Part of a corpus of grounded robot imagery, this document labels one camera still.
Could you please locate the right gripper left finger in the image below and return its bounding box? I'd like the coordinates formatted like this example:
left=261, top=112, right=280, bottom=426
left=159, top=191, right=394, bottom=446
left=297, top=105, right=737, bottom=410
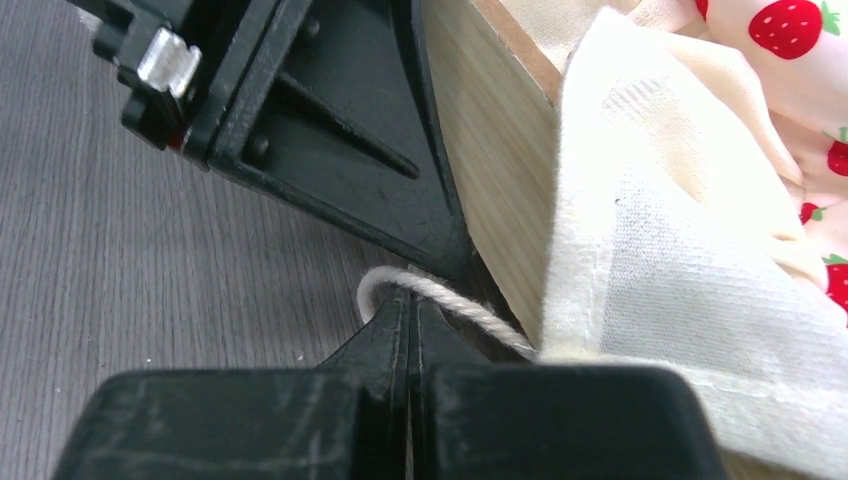
left=54, top=291, right=409, bottom=479

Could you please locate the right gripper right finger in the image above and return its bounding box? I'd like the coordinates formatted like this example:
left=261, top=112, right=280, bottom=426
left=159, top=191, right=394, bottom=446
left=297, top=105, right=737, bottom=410
left=410, top=300, right=723, bottom=479

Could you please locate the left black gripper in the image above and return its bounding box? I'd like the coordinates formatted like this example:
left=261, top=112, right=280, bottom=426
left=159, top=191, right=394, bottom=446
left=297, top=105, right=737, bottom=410
left=80, top=0, right=471, bottom=272

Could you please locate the wooden pet bed frame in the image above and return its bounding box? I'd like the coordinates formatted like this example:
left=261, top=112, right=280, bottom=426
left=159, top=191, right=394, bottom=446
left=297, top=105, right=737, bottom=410
left=421, top=0, right=598, bottom=346

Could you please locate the strawberry print ruffled blanket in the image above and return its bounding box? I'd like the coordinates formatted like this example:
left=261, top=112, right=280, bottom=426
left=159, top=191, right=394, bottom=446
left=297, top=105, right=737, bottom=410
left=353, top=0, right=848, bottom=480

